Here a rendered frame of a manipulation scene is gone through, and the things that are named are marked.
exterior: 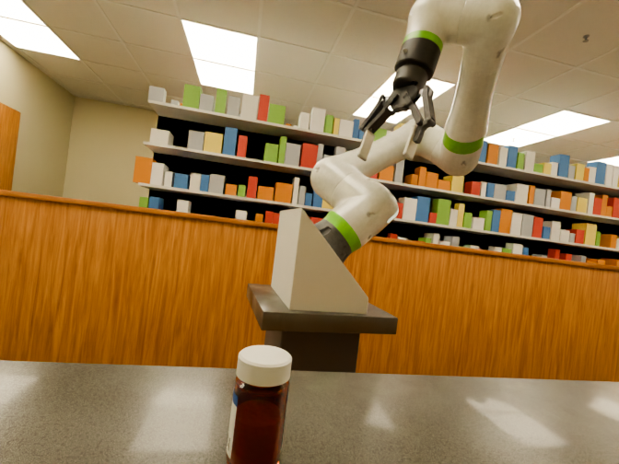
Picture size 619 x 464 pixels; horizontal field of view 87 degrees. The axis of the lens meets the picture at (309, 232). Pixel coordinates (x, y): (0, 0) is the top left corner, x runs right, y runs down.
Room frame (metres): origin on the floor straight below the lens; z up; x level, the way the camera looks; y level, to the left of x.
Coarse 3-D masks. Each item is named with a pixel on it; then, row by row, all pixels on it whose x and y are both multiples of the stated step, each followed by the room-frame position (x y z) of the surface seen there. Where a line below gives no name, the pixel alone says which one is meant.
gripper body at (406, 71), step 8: (400, 72) 0.74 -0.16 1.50; (408, 72) 0.73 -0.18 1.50; (416, 72) 0.73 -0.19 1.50; (424, 72) 0.73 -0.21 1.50; (400, 80) 0.74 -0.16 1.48; (408, 80) 0.73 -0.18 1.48; (416, 80) 0.73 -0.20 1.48; (424, 80) 0.74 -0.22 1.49; (392, 88) 0.78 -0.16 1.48; (400, 88) 0.76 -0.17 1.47; (408, 88) 0.74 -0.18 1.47; (416, 88) 0.73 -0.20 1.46; (400, 96) 0.76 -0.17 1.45; (392, 104) 0.77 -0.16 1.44; (400, 104) 0.75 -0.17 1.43
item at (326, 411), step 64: (0, 384) 0.30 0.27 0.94; (64, 384) 0.32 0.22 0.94; (128, 384) 0.33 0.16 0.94; (192, 384) 0.34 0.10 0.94; (320, 384) 0.38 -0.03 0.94; (384, 384) 0.40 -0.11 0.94; (448, 384) 0.42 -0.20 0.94; (512, 384) 0.45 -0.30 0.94; (576, 384) 0.48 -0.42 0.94; (0, 448) 0.23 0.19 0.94; (64, 448) 0.23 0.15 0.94; (128, 448) 0.24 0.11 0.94; (192, 448) 0.25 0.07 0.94; (320, 448) 0.27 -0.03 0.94; (384, 448) 0.28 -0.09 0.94; (448, 448) 0.29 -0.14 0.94; (512, 448) 0.30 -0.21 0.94; (576, 448) 0.31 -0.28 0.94
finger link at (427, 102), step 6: (426, 90) 0.70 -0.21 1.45; (432, 90) 0.71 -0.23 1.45; (426, 96) 0.70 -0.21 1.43; (432, 96) 0.71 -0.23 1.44; (426, 102) 0.69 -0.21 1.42; (432, 102) 0.71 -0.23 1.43; (426, 108) 0.68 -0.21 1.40; (432, 108) 0.70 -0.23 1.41; (426, 114) 0.68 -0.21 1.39; (432, 114) 0.68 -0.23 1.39; (426, 120) 0.67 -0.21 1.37; (432, 126) 0.69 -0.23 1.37
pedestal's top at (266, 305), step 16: (256, 288) 0.91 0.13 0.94; (272, 288) 0.94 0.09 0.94; (256, 304) 0.77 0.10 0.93; (272, 304) 0.75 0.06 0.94; (368, 304) 0.89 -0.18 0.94; (272, 320) 0.68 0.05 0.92; (288, 320) 0.69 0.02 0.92; (304, 320) 0.70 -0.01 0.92; (320, 320) 0.71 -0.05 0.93; (336, 320) 0.72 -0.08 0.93; (352, 320) 0.73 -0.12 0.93; (368, 320) 0.74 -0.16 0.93; (384, 320) 0.76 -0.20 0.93
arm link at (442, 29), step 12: (420, 0) 0.74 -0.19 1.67; (432, 0) 0.72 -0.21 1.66; (444, 0) 0.72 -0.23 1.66; (456, 0) 0.71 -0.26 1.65; (420, 12) 0.74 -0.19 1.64; (432, 12) 0.72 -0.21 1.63; (444, 12) 0.72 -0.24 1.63; (456, 12) 0.71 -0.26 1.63; (408, 24) 0.77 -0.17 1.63; (420, 24) 0.73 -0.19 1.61; (432, 24) 0.72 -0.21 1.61; (444, 24) 0.73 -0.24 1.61; (456, 24) 0.72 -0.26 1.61; (408, 36) 0.75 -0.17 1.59; (420, 36) 0.73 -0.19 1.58; (432, 36) 0.72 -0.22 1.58; (444, 36) 0.74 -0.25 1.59; (456, 36) 0.73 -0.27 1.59
